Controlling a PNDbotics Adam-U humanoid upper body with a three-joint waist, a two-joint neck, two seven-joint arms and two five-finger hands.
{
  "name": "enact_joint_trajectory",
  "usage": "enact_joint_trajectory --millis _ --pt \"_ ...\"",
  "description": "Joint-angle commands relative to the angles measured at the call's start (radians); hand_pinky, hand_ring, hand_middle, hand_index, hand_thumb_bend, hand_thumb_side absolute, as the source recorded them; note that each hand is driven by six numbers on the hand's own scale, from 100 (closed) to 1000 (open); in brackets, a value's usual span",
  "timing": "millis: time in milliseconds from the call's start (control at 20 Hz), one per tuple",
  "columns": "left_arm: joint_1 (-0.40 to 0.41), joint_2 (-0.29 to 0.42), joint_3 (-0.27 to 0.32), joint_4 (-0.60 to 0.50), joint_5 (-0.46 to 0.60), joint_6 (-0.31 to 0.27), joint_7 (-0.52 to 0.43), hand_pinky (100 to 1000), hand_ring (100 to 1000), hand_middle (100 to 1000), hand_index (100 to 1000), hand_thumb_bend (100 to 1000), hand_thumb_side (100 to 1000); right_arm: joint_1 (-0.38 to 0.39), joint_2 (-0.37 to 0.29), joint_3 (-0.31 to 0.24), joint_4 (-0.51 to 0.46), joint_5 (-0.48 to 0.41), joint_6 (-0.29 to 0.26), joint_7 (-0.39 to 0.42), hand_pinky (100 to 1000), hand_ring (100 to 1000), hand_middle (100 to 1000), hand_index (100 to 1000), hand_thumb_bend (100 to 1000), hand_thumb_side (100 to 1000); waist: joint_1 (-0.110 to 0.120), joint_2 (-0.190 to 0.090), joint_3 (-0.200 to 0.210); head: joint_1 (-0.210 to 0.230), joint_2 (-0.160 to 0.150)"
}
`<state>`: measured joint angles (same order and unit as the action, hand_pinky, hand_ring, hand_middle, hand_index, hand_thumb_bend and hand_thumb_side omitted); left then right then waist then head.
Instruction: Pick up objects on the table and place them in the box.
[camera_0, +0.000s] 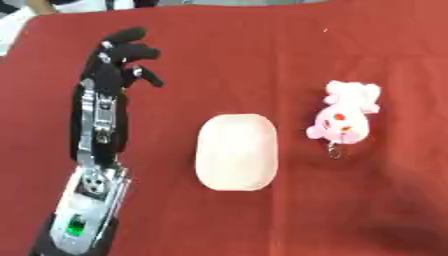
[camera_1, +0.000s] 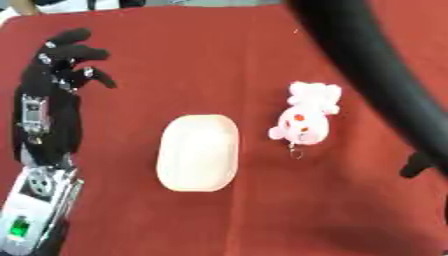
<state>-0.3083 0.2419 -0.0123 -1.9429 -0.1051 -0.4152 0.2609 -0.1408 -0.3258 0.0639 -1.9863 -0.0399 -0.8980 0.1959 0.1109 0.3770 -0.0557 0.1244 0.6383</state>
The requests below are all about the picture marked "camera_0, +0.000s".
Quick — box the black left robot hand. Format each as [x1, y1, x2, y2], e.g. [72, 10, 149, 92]
[68, 26, 167, 168]

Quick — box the white oval box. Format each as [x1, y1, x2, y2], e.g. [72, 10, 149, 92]
[194, 113, 280, 192]

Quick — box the person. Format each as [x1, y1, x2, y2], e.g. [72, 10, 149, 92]
[0, 0, 160, 58]

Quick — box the pink plush toy keychain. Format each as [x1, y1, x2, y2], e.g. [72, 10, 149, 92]
[304, 79, 384, 160]

